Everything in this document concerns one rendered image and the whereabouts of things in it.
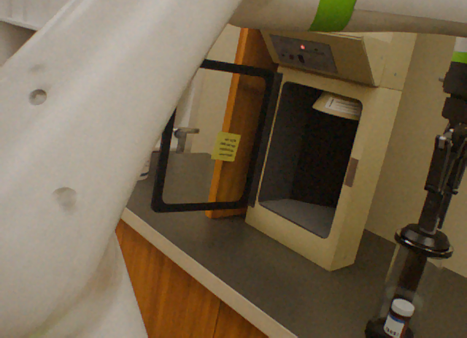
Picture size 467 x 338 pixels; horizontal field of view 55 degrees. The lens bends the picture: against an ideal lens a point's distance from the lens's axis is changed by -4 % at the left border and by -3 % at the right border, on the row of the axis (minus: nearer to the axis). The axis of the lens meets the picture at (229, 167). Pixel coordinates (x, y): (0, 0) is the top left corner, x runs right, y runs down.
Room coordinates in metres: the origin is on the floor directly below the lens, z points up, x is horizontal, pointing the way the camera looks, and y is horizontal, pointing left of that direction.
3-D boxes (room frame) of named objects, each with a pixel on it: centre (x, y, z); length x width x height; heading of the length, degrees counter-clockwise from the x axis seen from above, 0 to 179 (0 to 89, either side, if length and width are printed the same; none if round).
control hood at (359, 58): (1.15, -0.15, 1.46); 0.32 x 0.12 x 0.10; 44
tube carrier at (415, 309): (0.80, -0.38, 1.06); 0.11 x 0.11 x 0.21
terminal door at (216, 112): (1.20, 0.05, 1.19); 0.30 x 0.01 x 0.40; 127
